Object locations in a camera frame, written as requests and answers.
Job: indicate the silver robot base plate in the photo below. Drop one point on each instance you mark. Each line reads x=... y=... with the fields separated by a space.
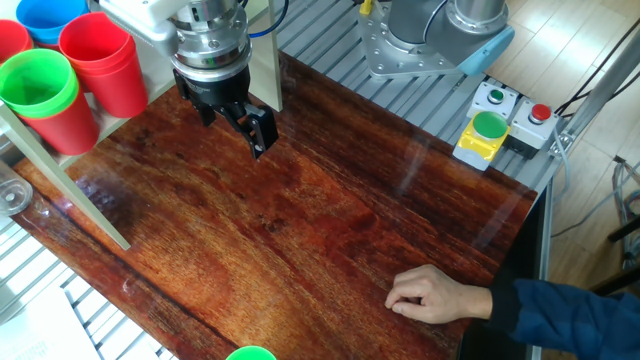
x=380 y=55

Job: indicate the black furniture leg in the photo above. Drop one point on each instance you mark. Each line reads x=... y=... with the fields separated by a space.
x=615 y=281
x=625 y=229

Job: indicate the silver UR5 robot arm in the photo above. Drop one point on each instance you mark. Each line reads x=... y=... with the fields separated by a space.
x=465 y=40

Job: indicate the blue-sleeved forearm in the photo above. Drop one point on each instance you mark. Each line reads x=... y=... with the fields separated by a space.
x=575 y=320

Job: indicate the white wrist-mounted box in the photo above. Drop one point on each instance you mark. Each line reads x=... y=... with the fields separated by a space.
x=140 y=15

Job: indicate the white paper sheet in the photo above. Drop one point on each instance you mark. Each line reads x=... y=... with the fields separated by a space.
x=40 y=330

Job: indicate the light wooden shelf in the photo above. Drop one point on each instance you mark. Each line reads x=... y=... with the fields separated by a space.
x=265 y=75

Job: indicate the clear plastic cup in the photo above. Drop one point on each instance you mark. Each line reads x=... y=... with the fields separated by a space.
x=12 y=195

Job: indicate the grey box red button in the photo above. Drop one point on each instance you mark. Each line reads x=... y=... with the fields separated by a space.
x=525 y=132

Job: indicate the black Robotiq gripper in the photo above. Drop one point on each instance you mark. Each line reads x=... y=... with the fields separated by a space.
x=215 y=90

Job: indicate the blue plastic cup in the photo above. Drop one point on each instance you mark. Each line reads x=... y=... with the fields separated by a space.
x=50 y=20

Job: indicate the person's bare hand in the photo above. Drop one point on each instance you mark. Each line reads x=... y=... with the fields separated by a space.
x=435 y=295

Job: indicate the small yellow clip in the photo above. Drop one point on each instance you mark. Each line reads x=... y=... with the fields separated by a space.
x=366 y=7

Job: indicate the red plastic cup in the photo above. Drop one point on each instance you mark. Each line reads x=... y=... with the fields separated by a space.
x=70 y=130
x=12 y=37
x=115 y=85

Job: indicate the green plastic cup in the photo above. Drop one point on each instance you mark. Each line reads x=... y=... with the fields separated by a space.
x=35 y=82
x=250 y=354

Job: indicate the left green plastic cup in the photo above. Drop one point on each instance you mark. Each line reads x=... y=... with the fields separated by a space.
x=250 y=354

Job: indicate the grey box small green button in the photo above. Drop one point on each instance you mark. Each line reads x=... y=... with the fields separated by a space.
x=482 y=102

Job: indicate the yellow box big green button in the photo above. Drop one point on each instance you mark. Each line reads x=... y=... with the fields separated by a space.
x=475 y=145

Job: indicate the aluminium frame post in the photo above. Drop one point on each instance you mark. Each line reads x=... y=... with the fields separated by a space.
x=600 y=95

